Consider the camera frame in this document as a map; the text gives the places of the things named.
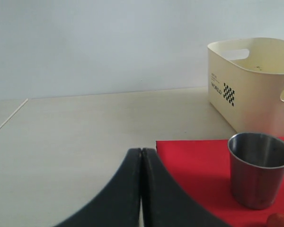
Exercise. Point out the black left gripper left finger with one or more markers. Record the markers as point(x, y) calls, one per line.
point(118, 203)

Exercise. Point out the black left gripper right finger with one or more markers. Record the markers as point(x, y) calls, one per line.
point(165, 203)

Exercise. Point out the stainless steel cup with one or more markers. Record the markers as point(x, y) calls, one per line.
point(256, 168)

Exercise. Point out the red sausage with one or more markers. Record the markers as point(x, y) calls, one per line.
point(275, 220)

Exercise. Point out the red table cloth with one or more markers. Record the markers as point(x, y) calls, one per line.
point(202, 169)

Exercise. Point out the cream plastic bin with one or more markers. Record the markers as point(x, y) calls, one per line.
point(246, 81)

